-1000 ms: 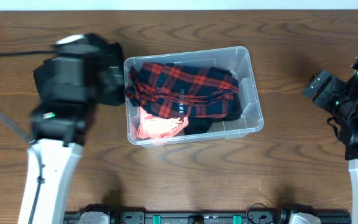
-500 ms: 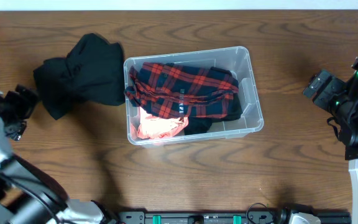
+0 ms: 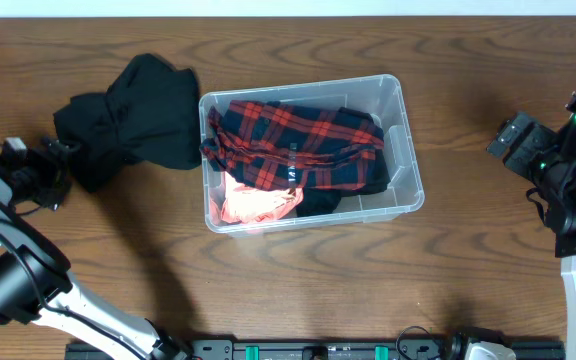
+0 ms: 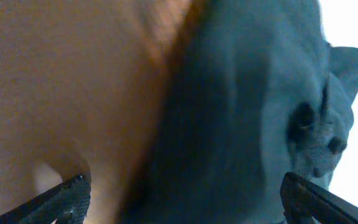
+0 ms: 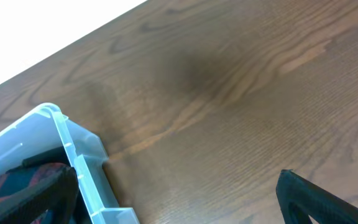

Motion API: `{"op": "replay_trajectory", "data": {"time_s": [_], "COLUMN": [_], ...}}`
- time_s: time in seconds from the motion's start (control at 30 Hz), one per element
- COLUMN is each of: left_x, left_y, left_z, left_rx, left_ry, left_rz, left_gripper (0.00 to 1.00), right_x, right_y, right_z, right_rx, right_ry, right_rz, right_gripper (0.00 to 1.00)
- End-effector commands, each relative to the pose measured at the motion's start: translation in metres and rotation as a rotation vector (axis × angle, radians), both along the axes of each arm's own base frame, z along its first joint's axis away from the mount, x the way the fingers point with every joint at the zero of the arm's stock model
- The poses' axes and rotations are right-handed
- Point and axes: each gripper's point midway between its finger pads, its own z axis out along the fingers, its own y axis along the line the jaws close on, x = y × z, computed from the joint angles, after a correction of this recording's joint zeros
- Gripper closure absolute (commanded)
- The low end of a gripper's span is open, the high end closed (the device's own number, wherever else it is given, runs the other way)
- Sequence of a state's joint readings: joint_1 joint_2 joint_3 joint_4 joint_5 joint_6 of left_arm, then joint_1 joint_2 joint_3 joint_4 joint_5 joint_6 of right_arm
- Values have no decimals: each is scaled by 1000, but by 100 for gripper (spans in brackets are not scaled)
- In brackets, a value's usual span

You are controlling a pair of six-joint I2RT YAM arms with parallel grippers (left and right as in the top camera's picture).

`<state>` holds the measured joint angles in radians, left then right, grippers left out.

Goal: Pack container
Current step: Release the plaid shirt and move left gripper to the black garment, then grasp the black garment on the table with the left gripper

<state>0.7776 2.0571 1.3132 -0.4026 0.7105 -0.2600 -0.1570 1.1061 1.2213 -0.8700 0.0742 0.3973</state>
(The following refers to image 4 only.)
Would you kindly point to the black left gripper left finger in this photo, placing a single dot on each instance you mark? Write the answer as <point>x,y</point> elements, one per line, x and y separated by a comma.
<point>66,203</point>

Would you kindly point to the black garment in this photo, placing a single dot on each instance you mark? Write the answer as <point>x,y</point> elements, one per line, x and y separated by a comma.
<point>261,93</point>

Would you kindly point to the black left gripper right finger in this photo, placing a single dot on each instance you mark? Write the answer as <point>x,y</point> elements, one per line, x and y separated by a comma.
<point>307,203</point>

